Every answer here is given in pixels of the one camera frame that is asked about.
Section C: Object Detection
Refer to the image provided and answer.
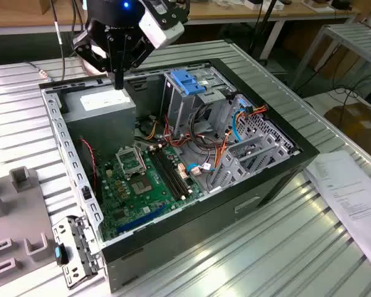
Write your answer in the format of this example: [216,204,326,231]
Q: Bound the grey cable with metal plug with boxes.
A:
[24,61,55,83]

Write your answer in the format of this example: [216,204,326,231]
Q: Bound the blue drive cage latch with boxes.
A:
[169,69,207,97]

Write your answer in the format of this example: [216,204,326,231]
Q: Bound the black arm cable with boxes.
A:
[48,0,66,83]

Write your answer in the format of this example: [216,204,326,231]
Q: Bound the black cable bundle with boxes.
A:
[187,103,227,150]

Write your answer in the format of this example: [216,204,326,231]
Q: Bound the green motherboard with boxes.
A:
[95,144,205,242]

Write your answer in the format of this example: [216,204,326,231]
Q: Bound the CPU socket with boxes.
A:
[127,171,155,199]

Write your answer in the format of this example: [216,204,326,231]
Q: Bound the white device box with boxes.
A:
[244,0,268,11]

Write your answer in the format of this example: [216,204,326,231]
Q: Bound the black PC case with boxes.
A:
[38,58,321,293]

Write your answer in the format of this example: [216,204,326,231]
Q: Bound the metal slat side table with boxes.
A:
[290,22,371,93]

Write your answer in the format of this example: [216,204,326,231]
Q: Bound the metal card retention bracket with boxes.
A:
[51,215,105,290]

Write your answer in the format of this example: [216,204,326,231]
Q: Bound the wooden desk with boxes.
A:
[0,0,362,61]

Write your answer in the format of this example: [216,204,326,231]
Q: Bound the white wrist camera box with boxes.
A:
[138,1,186,50]

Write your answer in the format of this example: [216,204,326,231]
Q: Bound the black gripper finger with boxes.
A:
[71,30,118,90]
[116,32,153,90]

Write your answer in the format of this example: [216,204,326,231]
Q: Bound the grey power supply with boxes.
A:
[61,84,137,158]

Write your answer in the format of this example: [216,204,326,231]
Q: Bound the blue data wire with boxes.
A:
[231,97,252,144]

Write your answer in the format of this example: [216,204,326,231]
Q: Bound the black RAM slot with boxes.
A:
[161,147,194,194]
[157,148,192,196]
[153,148,189,199]
[150,149,187,201]

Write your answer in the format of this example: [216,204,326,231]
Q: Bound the red orange wire bundle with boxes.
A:
[162,114,193,150]

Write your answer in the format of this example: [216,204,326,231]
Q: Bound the blue expansion slot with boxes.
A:
[116,202,168,235]

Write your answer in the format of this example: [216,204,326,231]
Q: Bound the metal socket cover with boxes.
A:
[115,144,148,179]

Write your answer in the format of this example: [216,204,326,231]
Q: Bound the yellow orange wire bundle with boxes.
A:
[143,119,159,140]

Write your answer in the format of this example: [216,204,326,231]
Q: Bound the metal disk bay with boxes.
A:
[203,92,301,193]

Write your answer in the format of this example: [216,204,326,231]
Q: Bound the orange red power wire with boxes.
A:
[215,105,268,170]

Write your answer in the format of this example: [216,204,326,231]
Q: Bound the grey parts rack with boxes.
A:
[0,165,67,293]

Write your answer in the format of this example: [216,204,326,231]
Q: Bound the brown cardboard box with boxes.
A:
[323,103,371,150]

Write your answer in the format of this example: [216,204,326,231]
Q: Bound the thin blue wire white plug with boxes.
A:
[185,161,216,175]

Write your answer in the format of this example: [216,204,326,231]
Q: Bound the white printed paper sheets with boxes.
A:
[304,150,371,265]

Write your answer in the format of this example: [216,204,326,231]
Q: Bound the blue black bracket clip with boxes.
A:
[54,243,70,266]

